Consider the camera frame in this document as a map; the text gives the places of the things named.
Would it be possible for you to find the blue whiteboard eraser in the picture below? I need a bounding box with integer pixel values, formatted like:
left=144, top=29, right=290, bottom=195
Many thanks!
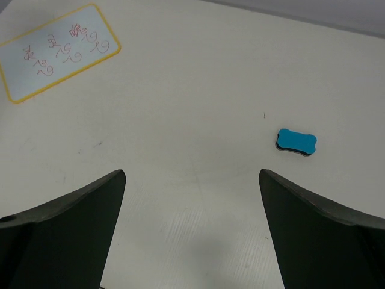
left=276, top=128, right=318, bottom=156

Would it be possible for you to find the yellow framed whiteboard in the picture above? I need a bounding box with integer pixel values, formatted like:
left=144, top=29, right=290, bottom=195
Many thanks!
left=1, top=3, right=121, bottom=104

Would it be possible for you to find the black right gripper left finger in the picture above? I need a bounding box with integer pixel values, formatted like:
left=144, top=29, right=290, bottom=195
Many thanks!
left=1, top=170, right=125, bottom=288

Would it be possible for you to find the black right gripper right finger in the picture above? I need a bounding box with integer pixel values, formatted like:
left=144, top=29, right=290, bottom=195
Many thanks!
left=259, top=169, right=384, bottom=288

